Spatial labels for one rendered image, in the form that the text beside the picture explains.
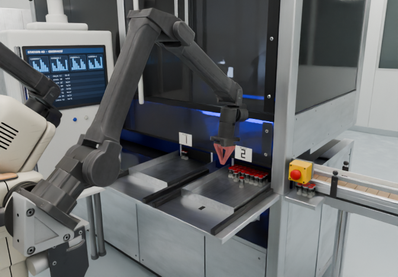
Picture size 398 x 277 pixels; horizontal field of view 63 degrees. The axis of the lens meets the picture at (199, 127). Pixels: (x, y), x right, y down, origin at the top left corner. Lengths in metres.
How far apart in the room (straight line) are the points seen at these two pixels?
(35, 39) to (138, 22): 0.96
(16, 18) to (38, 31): 4.35
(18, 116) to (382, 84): 5.52
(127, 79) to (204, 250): 1.25
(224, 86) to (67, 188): 0.59
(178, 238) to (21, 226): 1.33
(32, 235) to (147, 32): 0.48
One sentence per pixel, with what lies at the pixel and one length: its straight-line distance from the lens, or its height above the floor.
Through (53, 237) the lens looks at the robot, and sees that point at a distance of 0.72.
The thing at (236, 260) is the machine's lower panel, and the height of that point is 0.47.
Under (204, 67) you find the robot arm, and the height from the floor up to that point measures 1.42.
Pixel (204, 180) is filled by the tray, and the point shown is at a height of 0.90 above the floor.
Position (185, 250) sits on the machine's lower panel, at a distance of 1.92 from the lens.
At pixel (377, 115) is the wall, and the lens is 5.96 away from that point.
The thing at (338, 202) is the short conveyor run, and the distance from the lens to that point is 1.44.
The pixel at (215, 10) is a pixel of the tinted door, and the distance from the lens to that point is 1.45.
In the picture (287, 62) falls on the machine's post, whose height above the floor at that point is 1.41.
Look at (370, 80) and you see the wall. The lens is 5.91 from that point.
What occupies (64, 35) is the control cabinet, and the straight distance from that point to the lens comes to 1.74.
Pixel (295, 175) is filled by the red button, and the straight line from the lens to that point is 1.29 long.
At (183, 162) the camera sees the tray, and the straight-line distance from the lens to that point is 1.71.
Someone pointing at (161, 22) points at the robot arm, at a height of 1.54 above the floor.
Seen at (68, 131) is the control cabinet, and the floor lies 1.05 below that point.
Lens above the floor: 1.49
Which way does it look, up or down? 15 degrees down
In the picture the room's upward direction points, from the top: 1 degrees counter-clockwise
